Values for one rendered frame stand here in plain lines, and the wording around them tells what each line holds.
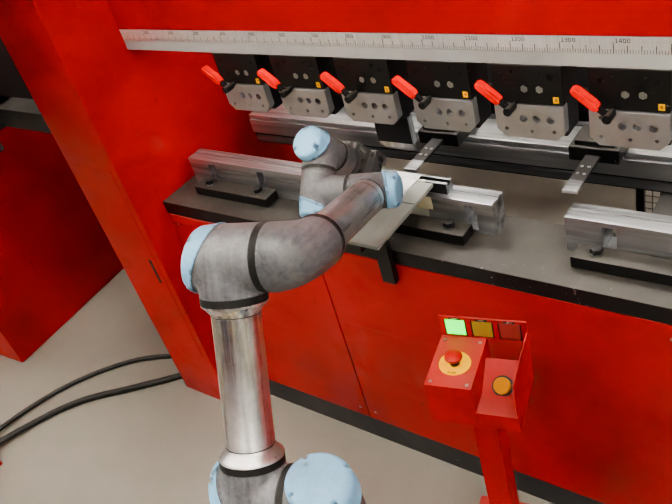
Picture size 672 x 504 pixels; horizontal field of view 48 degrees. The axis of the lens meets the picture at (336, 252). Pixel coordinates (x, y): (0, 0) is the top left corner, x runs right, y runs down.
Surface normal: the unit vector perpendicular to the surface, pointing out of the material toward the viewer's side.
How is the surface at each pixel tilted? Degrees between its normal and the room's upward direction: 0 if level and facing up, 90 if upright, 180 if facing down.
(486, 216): 90
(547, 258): 0
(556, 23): 90
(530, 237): 0
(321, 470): 7
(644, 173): 90
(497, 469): 90
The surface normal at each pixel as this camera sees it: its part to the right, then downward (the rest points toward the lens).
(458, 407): -0.36, 0.63
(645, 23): -0.55, 0.61
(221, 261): -0.36, 0.09
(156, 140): 0.80, 0.18
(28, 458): -0.25, -0.78
